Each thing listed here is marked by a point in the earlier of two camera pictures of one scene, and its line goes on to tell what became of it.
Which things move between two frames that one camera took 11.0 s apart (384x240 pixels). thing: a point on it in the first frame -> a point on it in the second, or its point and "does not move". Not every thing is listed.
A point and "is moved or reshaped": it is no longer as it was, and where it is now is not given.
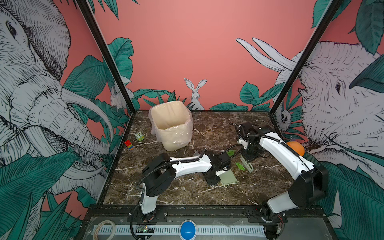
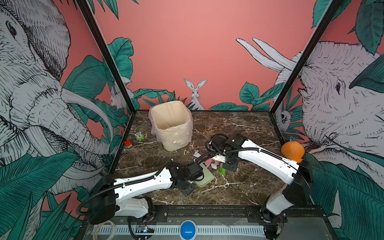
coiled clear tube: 95,234 does not move
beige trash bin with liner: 171,122 does not move
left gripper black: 213,182 -> 188,192
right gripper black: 247,158 -> 229,168
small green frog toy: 139,136 does not move
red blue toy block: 129,144 does not move
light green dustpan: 227,178 is moved or reshaped
